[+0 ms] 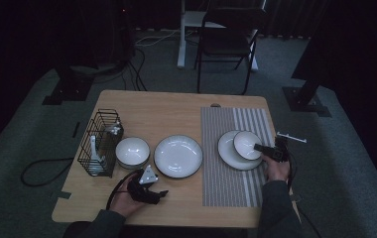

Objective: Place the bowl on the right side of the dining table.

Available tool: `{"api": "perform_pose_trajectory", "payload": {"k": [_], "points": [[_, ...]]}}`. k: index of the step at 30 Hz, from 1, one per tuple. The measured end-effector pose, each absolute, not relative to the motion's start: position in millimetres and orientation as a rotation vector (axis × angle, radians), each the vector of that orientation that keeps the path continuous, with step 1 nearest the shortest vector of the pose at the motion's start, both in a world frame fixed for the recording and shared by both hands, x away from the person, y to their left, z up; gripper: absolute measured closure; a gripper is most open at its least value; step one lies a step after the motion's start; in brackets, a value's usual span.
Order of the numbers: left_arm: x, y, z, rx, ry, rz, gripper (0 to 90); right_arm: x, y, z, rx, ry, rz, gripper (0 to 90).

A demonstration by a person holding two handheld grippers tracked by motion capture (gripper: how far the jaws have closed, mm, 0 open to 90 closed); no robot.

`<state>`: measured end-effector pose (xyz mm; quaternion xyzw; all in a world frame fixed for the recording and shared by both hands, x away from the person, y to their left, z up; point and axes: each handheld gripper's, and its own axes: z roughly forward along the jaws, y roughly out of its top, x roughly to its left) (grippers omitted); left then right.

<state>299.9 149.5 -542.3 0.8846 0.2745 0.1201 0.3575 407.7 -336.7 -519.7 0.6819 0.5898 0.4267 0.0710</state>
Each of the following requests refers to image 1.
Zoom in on dark equipment with red light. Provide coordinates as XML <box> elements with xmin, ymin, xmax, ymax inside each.
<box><xmin>76</xmin><ymin>0</ymin><xmax>136</xmax><ymax>67</ymax></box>

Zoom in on dark curtain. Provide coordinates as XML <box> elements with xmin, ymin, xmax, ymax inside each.
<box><xmin>262</xmin><ymin>0</ymin><xmax>329</xmax><ymax>40</ymax></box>

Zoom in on black folding chair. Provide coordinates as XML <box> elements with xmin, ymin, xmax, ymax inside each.
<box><xmin>194</xmin><ymin>0</ymin><xmax>268</xmax><ymax>96</ymax></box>

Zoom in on white floor cable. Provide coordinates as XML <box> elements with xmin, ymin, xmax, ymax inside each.
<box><xmin>134</xmin><ymin>28</ymin><xmax>182</xmax><ymax>48</ymax></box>

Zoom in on white plate with black rim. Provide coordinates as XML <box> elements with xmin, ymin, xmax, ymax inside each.
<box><xmin>153</xmin><ymin>133</ymin><xmax>204</xmax><ymax>179</ymax></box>
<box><xmin>216</xmin><ymin>129</ymin><xmax>265</xmax><ymax>172</ymax></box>

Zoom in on thin black cable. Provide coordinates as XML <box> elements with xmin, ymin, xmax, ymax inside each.
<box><xmin>297</xmin><ymin>208</ymin><xmax>323</xmax><ymax>238</ymax></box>

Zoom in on person's right hand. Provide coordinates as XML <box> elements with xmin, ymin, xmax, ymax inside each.
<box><xmin>261</xmin><ymin>154</ymin><xmax>292</xmax><ymax>182</ymax></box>

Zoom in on black floor cables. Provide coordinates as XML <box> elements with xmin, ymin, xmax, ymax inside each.
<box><xmin>91</xmin><ymin>48</ymin><xmax>149</xmax><ymax>92</ymax></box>

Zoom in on bundle of white chopsticks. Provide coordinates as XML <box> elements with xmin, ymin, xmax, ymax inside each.
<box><xmin>107</xmin><ymin>122</ymin><xmax>123</xmax><ymax>136</ymax></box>

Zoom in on white desk frame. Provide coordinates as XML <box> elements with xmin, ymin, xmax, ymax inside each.
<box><xmin>176</xmin><ymin>0</ymin><xmax>268</xmax><ymax>72</ymax></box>

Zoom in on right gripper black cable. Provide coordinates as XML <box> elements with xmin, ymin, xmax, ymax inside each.
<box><xmin>287</xmin><ymin>152</ymin><xmax>300</xmax><ymax>199</ymax></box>

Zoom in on white bowl with black rim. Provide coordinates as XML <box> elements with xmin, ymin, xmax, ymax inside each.
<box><xmin>232</xmin><ymin>130</ymin><xmax>264</xmax><ymax>162</ymax></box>
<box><xmin>114</xmin><ymin>136</ymin><xmax>152</xmax><ymax>171</ymax></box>

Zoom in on black cable loop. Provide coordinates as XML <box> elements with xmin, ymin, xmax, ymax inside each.
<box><xmin>20</xmin><ymin>157</ymin><xmax>75</xmax><ymax>187</ymax></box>

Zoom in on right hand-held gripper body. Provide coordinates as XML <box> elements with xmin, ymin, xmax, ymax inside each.
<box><xmin>269</xmin><ymin>131</ymin><xmax>309</xmax><ymax>164</ymax></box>

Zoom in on grey striped placemat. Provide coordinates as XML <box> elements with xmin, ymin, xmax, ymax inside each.
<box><xmin>199</xmin><ymin>106</ymin><xmax>277</xmax><ymax>208</ymax></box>

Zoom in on white ceramic spoon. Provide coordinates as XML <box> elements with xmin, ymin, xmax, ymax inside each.
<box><xmin>88</xmin><ymin>134</ymin><xmax>108</xmax><ymax>176</ymax></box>

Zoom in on black metal stand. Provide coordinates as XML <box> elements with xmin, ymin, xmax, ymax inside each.
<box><xmin>42</xmin><ymin>63</ymin><xmax>95</xmax><ymax>107</ymax></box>
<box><xmin>282</xmin><ymin>0</ymin><xmax>333</xmax><ymax>118</ymax></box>

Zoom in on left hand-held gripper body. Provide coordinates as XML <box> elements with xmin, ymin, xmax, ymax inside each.
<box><xmin>126</xmin><ymin>164</ymin><xmax>162</xmax><ymax>205</ymax></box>

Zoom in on person's left hand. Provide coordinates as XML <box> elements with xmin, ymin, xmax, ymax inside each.
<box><xmin>109</xmin><ymin>173</ymin><xmax>146</xmax><ymax>219</ymax></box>

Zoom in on black wire basket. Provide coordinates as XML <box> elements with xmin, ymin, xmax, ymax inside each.
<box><xmin>76</xmin><ymin>108</ymin><xmax>125</xmax><ymax>179</ymax></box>

